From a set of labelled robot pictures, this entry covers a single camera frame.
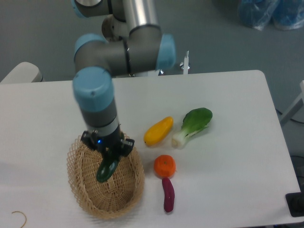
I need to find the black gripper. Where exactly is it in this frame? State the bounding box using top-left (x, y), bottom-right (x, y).
top-left (81, 129), bottom-right (135, 164)

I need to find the dark green cucumber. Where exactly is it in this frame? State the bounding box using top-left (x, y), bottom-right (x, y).
top-left (96, 157), bottom-right (119, 183)

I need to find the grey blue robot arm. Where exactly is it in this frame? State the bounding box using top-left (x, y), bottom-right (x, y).
top-left (71, 0), bottom-right (176, 162)

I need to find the woven wicker basket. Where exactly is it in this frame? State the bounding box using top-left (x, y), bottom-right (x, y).
top-left (67, 137), bottom-right (145, 220)

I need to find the yellow mango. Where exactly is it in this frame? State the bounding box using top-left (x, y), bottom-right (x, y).
top-left (143, 116), bottom-right (174, 146)

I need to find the orange tangerine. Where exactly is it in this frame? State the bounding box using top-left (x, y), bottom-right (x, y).
top-left (153, 155), bottom-right (176, 178)

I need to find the purple sweet potato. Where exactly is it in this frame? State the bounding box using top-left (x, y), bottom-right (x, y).
top-left (162, 178), bottom-right (175, 213)

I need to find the green bok choy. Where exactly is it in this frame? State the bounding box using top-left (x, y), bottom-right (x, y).
top-left (171, 107), bottom-right (213, 148)

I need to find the tan rubber band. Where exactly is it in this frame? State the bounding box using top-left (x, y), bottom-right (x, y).
top-left (11, 211), bottom-right (28, 228)

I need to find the white chair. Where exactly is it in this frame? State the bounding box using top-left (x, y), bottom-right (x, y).
top-left (0, 62), bottom-right (44, 84)

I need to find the black device at edge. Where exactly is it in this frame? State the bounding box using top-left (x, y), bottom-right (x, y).
top-left (285, 192), bottom-right (304, 217)

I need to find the blue plastic bag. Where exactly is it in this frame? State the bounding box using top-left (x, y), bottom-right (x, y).
top-left (237, 0), bottom-right (304, 30)

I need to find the white frame at right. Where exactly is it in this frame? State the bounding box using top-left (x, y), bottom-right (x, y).
top-left (279, 81), bottom-right (304, 126)

